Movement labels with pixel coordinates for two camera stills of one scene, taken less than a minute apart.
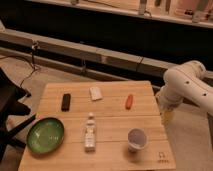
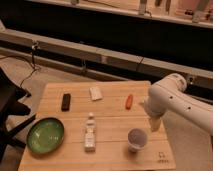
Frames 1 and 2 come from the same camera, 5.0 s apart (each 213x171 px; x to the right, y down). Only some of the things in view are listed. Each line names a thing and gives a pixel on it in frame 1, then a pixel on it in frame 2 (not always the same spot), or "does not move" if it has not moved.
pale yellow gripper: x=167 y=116 to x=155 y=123
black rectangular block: x=66 y=102 does not move
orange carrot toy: x=129 y=101 does not move
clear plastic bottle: x=90 y=134 does not move
